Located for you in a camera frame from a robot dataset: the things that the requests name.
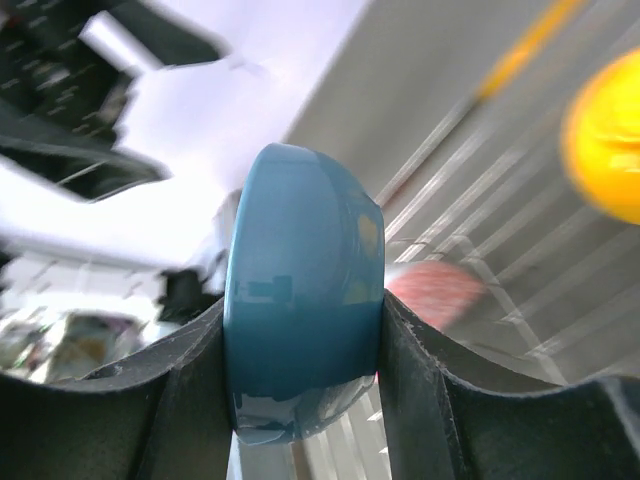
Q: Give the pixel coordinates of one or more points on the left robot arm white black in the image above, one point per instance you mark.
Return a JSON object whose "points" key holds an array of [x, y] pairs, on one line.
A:
{"points": [[61, 100]]}

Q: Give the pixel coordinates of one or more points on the black white patterned bowl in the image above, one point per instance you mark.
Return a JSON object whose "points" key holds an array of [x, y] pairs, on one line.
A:
{"points": [[436, 291]]}

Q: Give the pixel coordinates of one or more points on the blue bowl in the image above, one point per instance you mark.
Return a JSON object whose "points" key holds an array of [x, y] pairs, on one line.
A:
{"points": [[303, 296]]}

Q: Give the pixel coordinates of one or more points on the orange bowl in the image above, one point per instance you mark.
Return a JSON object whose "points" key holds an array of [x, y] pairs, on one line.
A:
{"points": [[600, 139]]}

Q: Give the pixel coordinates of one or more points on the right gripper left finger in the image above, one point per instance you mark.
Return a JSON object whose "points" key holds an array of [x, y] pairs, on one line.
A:
{"points": [[160, 413]]}

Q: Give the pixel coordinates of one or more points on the metal wire dish rack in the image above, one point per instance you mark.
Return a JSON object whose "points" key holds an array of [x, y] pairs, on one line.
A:
{"points": [[450, 113]]}

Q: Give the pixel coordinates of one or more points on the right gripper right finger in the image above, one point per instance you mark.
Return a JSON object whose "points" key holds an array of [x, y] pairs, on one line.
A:
{"points": [[451, 414]]}

